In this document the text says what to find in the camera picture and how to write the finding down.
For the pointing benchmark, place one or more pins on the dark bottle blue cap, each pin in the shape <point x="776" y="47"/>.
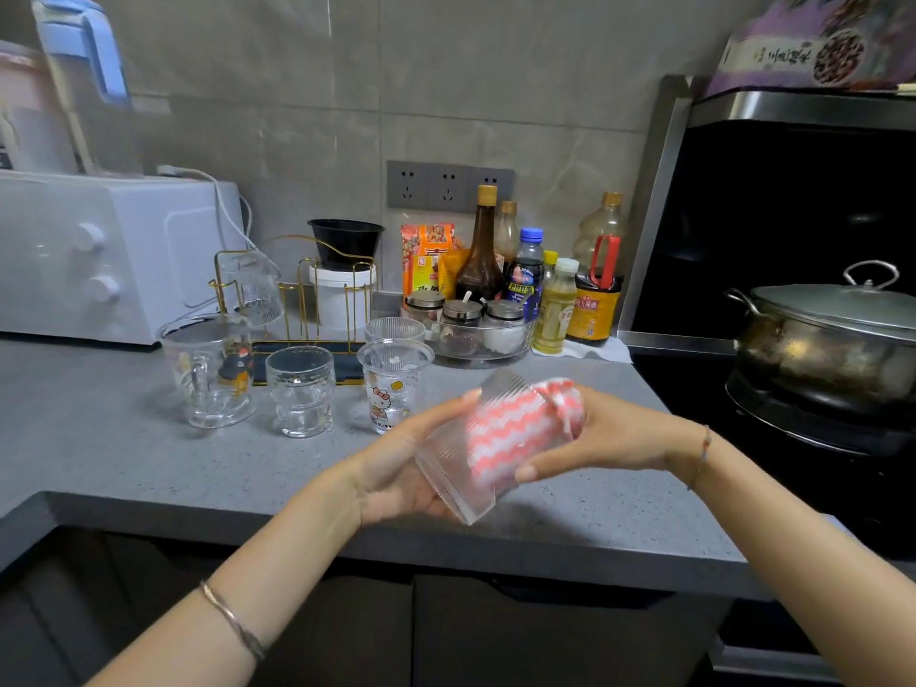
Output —
<point x="524" y="278"/>

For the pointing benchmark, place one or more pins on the small ribbed clear glass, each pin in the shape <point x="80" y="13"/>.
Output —
<point x="393" y="329"/>

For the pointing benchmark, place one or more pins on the person's right hand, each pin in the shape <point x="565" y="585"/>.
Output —
<point x="630" y="439"/>

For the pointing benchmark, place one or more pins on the person's left hand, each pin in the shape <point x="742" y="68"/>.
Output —
<point x="386" y="479"/>

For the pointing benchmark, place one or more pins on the clear jug blue lid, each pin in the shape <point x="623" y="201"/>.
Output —
<point x="86" y="121"/>

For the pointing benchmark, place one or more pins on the person's left forearm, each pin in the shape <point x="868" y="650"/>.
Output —
<point x="229" y="593"/>

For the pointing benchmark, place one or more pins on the clear round condiment tray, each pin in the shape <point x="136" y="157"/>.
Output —
<point x="465" y="346"/>

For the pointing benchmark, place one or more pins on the stainless steel pot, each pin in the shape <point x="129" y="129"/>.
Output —
<point x="823" y="364"/>

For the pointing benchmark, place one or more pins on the clear bottle brown cap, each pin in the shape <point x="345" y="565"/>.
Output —
<point x="506" y="232"/>

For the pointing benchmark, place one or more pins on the embossed ribbed clear glass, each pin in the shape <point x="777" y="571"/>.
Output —
<point x="447" y="472"/>

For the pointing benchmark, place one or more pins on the penguin print glass mug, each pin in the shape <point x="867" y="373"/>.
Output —
<point x="204" y="379"/>

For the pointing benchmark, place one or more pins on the steel pot lid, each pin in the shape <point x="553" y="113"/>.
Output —
<point x="844" y="307"/>

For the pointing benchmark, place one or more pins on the white plastic bucket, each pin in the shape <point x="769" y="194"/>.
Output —
<point x="340" y="300"/>

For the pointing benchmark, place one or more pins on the yellow liquid bottle white cap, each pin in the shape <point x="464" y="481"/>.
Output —
<point x="554" y="314"/>

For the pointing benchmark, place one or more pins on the tall ribbed clear glass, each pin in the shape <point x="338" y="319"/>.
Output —
<point x="250" y="289"/>

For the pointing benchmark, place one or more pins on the orange seasoning packet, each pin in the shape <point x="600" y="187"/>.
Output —
<point x="426" y="257"/>

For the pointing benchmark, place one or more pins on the clear container pink lid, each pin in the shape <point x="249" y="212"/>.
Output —
<point x="36" y="121"/>

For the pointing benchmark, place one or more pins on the short textured glass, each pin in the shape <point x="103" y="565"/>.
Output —
<point x="300" y="397"/>

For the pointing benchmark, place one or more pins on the person's right forearm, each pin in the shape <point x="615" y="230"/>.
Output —
<point x="809" y="550"/>

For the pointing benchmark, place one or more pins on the glass spice jar steel lid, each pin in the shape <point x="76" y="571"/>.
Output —
<point x="504" y="309"/>
<point x="424" y="300"/>
<point x="461" y="311"/>

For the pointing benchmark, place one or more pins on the purple food packet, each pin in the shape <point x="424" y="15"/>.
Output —
<point x="766" y="57"/>

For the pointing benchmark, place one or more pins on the dark brown glass bottle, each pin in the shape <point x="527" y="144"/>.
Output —
<point x="479" y="271"/>

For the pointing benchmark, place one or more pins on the grey wall socket panel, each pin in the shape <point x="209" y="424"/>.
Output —
<point x="447" y="185"/>

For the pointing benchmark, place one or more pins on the white paper towel sheet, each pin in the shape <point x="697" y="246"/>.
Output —
<point x="601" y="350"/>

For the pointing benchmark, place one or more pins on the cartoon cat print glass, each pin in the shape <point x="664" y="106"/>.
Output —
<point x="390" y="393"/>

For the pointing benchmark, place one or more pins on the pink striped cloth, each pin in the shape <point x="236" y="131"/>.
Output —
<point x="515" y="429"/>

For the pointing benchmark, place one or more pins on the small bottle yellow cap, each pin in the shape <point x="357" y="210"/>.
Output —
<point x="549" y="258"/>

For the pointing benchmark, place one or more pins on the yellow seasoning pouch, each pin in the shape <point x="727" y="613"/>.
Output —
<point x="452" y="275"/>

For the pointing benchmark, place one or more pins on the white microwave oven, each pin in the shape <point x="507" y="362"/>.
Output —
<point x="107" y="257"/>

